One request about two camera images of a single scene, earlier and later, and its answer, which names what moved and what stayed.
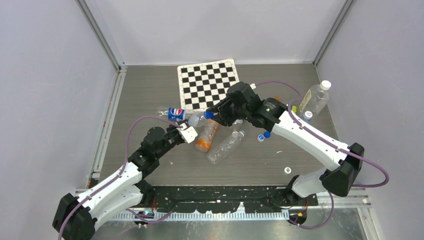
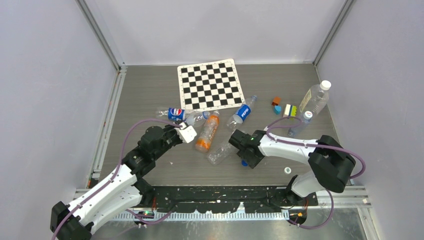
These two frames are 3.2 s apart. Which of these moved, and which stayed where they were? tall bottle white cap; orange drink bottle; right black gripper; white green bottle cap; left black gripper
Moved: right black gripper
Stayed: tall bottle white cap; left black gripper; orange drink bottle; white green bottle cap
